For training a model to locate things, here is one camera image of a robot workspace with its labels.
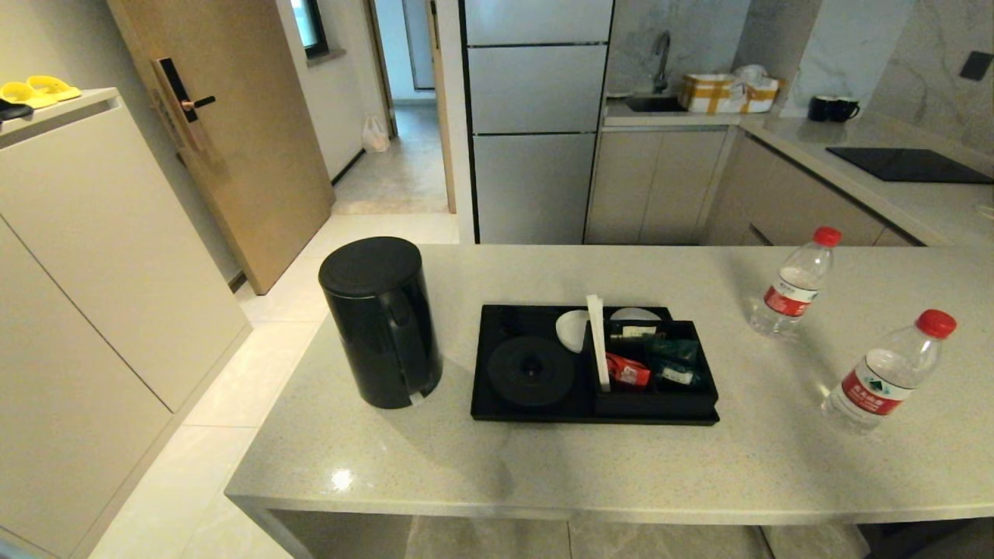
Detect red-capped water bottle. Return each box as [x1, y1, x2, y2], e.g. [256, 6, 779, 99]
[749, 226, 844, 340]
[821, 308, 958, 436]

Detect grey refrigerator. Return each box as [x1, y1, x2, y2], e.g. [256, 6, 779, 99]
[458, 0, 615, 245]

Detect dark kitchen sink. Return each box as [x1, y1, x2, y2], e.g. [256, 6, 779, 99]
[625, 94, 689, 115]

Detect metal kitchen faucet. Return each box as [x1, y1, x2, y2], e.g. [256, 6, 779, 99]
[652, 31, 674, 95]

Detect round black kettle base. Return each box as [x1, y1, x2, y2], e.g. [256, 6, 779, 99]
[487, 335, 578, 408]

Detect black wall switch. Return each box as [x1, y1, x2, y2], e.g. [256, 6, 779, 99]
[958, 51, 994, 83]

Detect long white sachet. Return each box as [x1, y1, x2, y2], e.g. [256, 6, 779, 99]
[587, 293, 611, 391]

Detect black door lock handle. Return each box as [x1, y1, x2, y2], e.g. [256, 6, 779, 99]
[151, 56, 216, 155]

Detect black compartment organizer box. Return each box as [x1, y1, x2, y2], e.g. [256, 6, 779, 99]
[592, 318, 719, 418]

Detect black electric kettle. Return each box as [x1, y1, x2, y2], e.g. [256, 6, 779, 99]
[318, 236, 444, 411]

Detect white plastic bag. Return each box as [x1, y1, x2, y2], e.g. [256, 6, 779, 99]
[361, 116, 391, 154]

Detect wooden door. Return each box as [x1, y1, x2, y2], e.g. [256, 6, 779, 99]
[106, 0, 335, 296]

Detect beige kitchen base cabinets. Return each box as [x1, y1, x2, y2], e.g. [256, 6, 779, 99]
[586, 111, 994, 248]

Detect black serving tray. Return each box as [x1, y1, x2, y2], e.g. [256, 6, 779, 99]
[470, 304, 721, 426]

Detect dark window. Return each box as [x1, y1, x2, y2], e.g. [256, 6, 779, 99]
[290, 0, 328, 59]

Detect white tall cabinet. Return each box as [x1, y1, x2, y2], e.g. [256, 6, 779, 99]
[0, 87, 254, 559]

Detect green tea packet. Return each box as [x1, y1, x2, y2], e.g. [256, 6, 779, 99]
[645, 335, 704, 366]
[652, 362, 709, 391]

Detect yellow slipper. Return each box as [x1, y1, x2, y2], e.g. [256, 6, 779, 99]
[0, 82, 58, 111]
[25, 75, 82, 102]

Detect cardboard box with yellow tape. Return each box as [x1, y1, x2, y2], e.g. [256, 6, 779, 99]
[678, 64, 780, 116]

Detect red snack packet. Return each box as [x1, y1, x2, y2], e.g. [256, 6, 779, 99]
[606, 352, 652, 387]

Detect black induction cooktop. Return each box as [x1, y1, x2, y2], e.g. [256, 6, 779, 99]
[825, 148, 994, 186]

